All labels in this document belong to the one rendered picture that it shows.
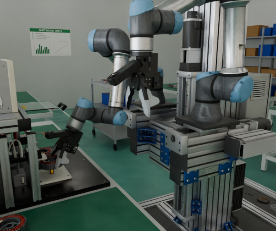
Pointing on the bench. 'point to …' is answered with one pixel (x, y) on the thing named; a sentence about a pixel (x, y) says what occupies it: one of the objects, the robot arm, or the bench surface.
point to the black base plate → (66, 191)
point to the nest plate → (44, 177)
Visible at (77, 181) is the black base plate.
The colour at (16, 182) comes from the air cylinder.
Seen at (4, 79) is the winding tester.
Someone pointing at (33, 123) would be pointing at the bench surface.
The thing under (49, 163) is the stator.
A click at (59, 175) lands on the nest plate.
